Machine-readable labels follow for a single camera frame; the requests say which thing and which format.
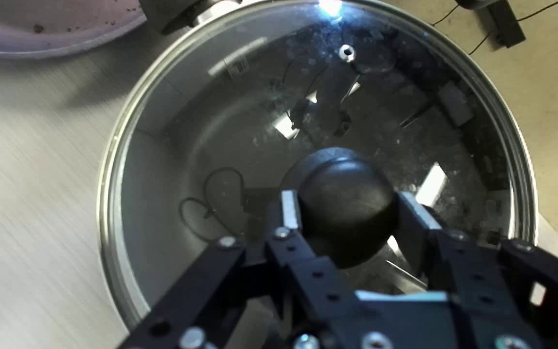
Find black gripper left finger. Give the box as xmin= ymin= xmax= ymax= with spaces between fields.
xmin=117 ymin=191 xmax=356 ymax=349

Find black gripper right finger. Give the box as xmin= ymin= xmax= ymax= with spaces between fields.
xmin=396 ymin=193 xmax=558 ymax=349

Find glass lid black knob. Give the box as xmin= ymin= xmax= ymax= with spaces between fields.
xmin=94 ymin=0 xmax=540 ymax=332

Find black pot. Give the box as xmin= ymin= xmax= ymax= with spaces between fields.
xmin=106 ymin=0 xmax=538 ymax=326

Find dark frying pan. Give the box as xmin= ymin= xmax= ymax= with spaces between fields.
xmin=0 ymin=0 xmax=144 ymax=59

